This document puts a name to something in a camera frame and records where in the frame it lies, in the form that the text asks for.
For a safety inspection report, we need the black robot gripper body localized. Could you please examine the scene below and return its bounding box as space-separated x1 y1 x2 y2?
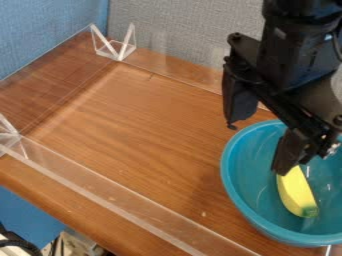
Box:
224 0 342 157

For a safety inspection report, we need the white cluttered object below table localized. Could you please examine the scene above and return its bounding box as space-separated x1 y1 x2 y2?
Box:
41 229 108 256

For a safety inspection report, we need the clear acrylic barrier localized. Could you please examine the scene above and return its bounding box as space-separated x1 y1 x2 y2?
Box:
91 22 278 114
0 114 260 256

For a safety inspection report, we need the blue plastic bowl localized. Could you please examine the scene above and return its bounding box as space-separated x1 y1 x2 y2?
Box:
220 120 342 247

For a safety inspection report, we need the dark object under table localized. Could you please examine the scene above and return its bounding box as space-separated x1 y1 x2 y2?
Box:
0 223 43 256

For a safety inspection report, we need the clear acrylic corner bracket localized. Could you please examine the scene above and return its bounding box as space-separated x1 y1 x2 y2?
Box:
89 24 137 62

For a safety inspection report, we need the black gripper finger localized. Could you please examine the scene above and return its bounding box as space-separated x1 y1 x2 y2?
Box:
222 65 258 130
271 129 319 176

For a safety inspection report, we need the yellow toy banana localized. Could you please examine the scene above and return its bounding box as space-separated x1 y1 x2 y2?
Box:
276 166 319 218

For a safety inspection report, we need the clear acrylic back barrier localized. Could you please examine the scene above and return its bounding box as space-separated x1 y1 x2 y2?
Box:
91 22 278 114

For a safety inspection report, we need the clear acrylic front barrier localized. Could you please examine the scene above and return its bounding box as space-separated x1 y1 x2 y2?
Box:
0 114 260 256

